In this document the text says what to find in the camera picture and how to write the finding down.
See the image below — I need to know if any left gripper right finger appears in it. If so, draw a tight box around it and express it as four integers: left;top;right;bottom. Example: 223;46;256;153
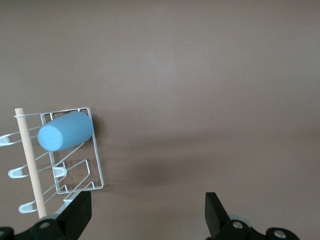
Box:
204;192;267;240

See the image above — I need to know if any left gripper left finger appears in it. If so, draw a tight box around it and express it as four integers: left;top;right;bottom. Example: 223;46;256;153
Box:
17;191;92;240

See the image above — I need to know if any blue plastic cup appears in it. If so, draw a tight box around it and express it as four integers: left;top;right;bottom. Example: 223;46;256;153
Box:
37;111;94;152

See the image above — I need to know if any wooden rack rod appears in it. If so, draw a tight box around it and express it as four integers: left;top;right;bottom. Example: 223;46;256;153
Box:
14;107;48;219

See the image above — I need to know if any brown table cover sheet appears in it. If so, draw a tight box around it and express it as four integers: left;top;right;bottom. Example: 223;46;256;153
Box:
0;0;320;240

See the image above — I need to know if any white wire cup rack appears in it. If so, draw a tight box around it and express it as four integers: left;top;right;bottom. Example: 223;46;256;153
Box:
0;106;106;219

